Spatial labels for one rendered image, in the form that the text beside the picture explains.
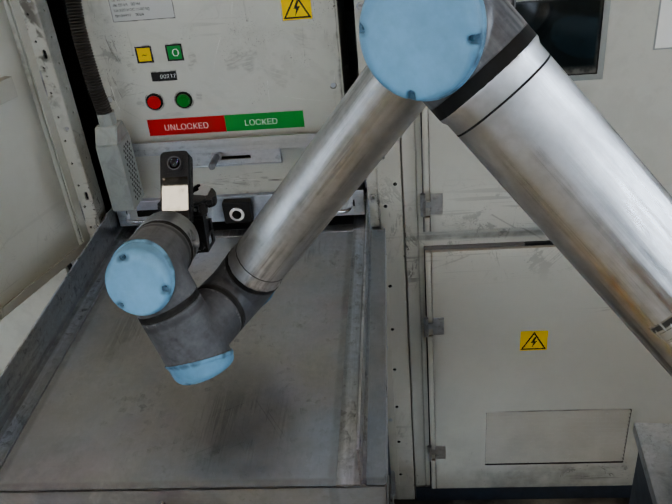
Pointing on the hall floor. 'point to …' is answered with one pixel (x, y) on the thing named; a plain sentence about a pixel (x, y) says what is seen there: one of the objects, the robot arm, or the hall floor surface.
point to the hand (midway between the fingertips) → (200, 185)
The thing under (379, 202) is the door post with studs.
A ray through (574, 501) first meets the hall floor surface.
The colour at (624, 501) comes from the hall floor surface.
